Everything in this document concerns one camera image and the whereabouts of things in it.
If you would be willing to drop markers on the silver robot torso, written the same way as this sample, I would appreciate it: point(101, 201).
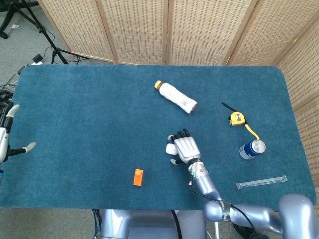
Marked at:
point(152, 224)

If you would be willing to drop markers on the clear plastic-wrapped straw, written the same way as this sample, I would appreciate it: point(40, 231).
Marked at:
point(261, 181)

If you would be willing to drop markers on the white-labelled bottle with yellow cap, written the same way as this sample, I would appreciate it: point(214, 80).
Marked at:
point(175, 96)

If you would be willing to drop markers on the yellow tape measure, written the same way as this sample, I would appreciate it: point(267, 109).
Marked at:
point(237, 118)

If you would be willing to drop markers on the blue and silver drink can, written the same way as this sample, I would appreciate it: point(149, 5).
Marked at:
point(252, 149)

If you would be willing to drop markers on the black office chair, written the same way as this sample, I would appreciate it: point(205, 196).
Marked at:
point(7, 15)

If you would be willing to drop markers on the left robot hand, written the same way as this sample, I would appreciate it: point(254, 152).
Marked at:
point(3, 142)

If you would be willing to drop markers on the orange toy building block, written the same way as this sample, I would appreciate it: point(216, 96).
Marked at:
point(138, 177)

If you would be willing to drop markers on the black power adapter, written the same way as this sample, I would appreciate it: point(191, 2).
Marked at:
point(38, 59)

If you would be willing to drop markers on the white earbuds charging case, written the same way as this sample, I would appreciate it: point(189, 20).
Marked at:
point(171, 149)

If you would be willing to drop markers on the black tripod stand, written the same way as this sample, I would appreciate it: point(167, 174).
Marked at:
point(53, 47)

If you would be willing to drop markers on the blue velvet table cover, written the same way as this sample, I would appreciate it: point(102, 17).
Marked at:
point(99, 124)

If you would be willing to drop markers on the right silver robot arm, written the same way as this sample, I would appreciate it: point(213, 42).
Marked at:
point(249, 216)

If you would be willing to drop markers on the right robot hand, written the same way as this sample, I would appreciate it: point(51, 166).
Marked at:
point(187, 148)

